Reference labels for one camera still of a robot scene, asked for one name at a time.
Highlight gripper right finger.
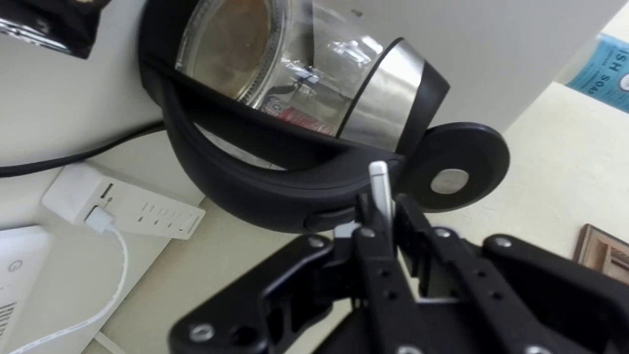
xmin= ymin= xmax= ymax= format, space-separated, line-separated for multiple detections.
xmin=393 ymin=196 xmax=629 ymax=354

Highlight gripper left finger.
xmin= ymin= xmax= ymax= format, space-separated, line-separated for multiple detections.
xmin=170 ymin=161 xmax=428 ymax=354

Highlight round black kettle base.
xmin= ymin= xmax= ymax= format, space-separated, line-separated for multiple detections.
xmin=397 ymin=122 xmax=511 ymax=213

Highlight white power strip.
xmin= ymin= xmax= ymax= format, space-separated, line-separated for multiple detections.
xmin=42 ymin=162 xmax=206 ymax=241

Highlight blue labelled packet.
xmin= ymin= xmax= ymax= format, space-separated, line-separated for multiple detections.
xmin=565 ymin=33 xmax=629 ymax=114

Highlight white flat device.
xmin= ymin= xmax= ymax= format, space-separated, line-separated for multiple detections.
xmin=0 ymin=225 xmax=51 ymax=354

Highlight black bag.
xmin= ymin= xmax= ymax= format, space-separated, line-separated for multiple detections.
xmin=0 ymin=0 xmax=112 ymax=60

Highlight brown wooden frame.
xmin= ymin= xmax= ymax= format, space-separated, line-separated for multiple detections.
xmin=572 ymin=223 xmax=629 ymax=287

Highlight glass kettle with black handle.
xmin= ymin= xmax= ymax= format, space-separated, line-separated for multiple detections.
xmin=138 ymin=0 xmax=451 ymax=235

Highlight white cable with plug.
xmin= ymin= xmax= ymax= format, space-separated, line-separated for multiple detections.
xmin=9 ymin=206 xmax=130 ymax=354

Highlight black cable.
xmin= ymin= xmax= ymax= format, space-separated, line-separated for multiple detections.
xmin=0 ymin=123 xmax=166 ymax=178

